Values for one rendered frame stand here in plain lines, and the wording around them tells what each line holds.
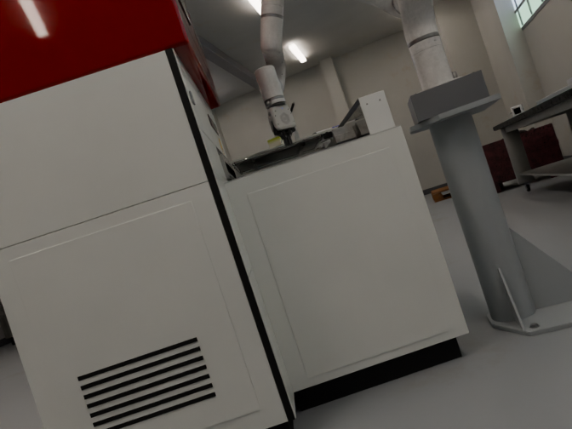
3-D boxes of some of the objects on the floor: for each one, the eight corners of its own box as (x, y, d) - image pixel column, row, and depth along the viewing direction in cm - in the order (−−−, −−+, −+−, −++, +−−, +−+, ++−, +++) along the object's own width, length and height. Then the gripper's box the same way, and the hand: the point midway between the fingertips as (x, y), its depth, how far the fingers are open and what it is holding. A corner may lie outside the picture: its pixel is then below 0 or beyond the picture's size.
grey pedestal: (592, 279, 193) (529, 90, 193) (648, 310, 150) (568, 66, 150) (466, 311, 206) (408, 133, 205) (484, 347, 163) (410, 122, 162)
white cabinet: (301, 416, 157) (224, 184, 156) (291, 340, 253) (243, 195, 253) (482, 354, 158) (405, 123, 158) (403, 301, 254) (356, 158, 254)
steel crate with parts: (585, 168, 583) (567, 114, 583) (489, 197, 611) (472, 145, 611) (558, 168, 680) (543, 122, 680) (477, 194, 709) (461, 150, 708)
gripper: (284, 105, 198) (298, 146, 198) (256, 110, 189) (270, 153, 189) (294, 99, 192) (309, 141, 192) (266, 102, 183) (281, 147, 183)
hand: (288, 142), depth 190 cm, fingers closed
